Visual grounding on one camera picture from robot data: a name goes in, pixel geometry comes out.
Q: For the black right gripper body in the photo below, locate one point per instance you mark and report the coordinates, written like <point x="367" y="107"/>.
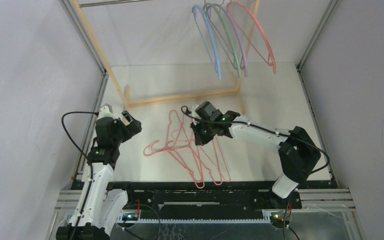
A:
<point x="202" y="131"/>

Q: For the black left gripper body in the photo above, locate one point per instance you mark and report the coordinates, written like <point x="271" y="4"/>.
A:
<point x="124" y="133"/>

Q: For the blue plastic hanger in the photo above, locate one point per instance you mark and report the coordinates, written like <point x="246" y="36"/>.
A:
<point x="209" y="40"/>

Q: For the purple plastic hanger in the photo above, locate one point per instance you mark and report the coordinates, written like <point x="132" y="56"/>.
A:
<point x="242" y="65"/>

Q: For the green plastic hanger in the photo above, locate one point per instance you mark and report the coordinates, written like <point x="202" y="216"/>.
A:
<point x="218" y="18"/>

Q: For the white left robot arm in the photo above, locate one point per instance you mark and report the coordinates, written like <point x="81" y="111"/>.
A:
<point x="96" y="211"/>

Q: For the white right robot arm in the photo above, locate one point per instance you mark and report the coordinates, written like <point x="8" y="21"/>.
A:
<point x="297" y="152"/>

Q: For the pink hanger on rod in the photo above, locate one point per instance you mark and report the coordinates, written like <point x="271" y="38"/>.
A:
<point x="252" y="11"/>

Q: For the metal hanging rod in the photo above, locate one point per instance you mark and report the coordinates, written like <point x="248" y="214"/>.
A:
<point x="108" y="2"/>

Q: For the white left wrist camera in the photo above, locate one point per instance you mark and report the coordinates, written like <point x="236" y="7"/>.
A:
<point x="106" y="111"/>

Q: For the wooden hanger rack frame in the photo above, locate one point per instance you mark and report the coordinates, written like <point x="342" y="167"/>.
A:
<point x="155" y="35"/>

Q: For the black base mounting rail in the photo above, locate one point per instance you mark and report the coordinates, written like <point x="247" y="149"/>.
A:
<point x="235" y="201"/>

